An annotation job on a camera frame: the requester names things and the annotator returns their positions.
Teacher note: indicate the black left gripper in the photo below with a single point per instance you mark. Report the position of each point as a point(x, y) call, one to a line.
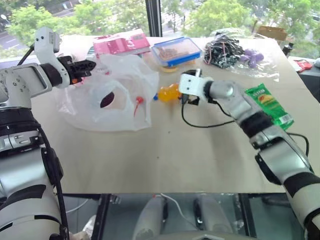
point(70, 68)

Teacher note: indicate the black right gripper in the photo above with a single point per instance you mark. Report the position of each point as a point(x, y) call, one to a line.
point(192, 99)

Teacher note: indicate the white translucent plastic bag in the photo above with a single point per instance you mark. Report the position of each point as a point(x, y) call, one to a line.
point(120, 110)

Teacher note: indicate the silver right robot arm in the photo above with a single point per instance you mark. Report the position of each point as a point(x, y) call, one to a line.
point(270, 140)

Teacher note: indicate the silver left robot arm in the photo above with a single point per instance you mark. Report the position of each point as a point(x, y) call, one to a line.
point(22, 82)

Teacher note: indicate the dark purple item in bag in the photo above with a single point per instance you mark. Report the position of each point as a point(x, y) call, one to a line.
point(108, 99)

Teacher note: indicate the purple toy in clear bag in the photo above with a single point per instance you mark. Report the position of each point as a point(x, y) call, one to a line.
point(252, 57)

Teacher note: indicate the yellow tape roll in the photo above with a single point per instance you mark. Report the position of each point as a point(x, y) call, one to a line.
point(170, 69)

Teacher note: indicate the clear container with blue lid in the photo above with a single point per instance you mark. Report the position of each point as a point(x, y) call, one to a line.
point(175, 52)

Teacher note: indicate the orange yellow jelly toy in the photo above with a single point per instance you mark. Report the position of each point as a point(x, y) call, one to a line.
point(170, 93)

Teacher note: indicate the pink packaged box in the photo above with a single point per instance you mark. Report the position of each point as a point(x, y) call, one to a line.
point(120, 45)

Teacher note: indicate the small blue piece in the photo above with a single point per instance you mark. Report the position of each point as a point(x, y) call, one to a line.
point(155, 97)

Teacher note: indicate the red lollipop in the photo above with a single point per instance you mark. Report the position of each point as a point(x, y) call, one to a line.
point(138, 100)

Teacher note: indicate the green snack packet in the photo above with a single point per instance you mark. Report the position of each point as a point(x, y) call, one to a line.
point(271, 105)

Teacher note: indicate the brown cardboard box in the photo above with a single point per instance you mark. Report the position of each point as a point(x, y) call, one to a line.
point(272, 32)

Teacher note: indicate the red packet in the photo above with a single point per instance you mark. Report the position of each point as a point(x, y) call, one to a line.
point(303, 65)

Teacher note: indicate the grey rounded robot leg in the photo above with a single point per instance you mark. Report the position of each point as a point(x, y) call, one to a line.
point(150, 220)
point(213, 217)

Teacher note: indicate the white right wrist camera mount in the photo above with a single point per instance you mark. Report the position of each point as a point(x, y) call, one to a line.
point(193, 86)

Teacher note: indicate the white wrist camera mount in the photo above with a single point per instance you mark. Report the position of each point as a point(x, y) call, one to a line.
point(46, 47)
point(193, 86)

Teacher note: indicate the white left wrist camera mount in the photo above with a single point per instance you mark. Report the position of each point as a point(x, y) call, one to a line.
point(46, 47)

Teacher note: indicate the dark window frame post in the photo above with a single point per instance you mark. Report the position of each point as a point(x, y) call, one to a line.
point(153, 18)

